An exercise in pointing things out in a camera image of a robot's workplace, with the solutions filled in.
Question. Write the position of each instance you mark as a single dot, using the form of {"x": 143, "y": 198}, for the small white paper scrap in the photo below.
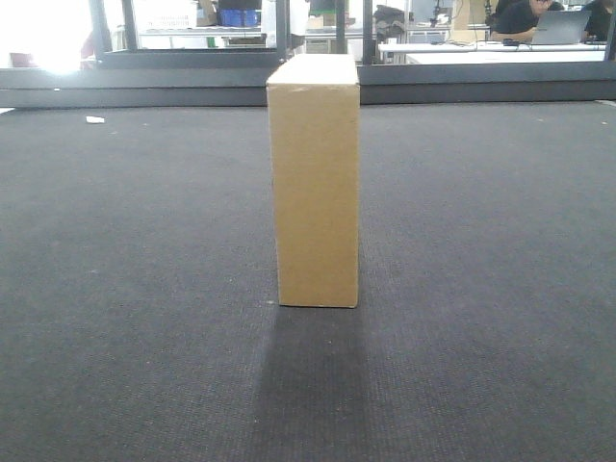
{"x": 91, "y": 119}

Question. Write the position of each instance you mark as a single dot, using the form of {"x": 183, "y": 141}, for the blue storage crates background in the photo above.
{"x": 238, "y": 18}

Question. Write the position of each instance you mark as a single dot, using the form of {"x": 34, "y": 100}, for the dark conveyor end rail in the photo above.
{"x": 31, "y": 88}

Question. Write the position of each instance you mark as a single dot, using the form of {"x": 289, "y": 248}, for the white work table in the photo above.
{"x": 488, "y": 52}

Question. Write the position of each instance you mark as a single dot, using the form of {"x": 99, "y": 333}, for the tall brown cardboard box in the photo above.
{"x": 313, "y": 107}

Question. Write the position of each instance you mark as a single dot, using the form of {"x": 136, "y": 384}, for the person in black shirt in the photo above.
{"x": 519, "y": 19}

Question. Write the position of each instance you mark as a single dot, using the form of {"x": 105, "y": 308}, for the black metal frame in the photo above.
{"x": 132, "y": 57}

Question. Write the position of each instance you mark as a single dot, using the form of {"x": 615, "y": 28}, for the grey open laptop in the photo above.
{"x": 560, "y": 28}

